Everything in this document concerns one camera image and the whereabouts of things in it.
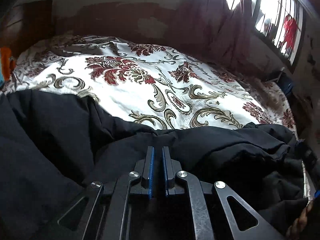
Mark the large black padded coat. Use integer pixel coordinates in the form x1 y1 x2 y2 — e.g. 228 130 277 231
1 90 319 239

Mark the person's right hand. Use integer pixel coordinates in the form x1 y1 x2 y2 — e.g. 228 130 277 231
286 197 320 240

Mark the floral white red bedspread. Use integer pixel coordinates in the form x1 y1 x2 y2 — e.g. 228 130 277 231
0 31 315 201

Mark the blue object by bed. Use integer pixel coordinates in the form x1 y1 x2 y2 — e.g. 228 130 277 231
268 70 294 97

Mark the orange brown blue pillow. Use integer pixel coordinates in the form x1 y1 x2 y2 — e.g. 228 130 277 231
1 47 16 81

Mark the pink mauve curtain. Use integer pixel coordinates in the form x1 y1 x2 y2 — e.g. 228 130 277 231
167 0 253 70

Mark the red window decoration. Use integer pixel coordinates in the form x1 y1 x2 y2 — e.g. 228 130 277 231
283 14 298 49

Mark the wooden bed headboard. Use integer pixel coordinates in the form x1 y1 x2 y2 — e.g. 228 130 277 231
1 0 54 58

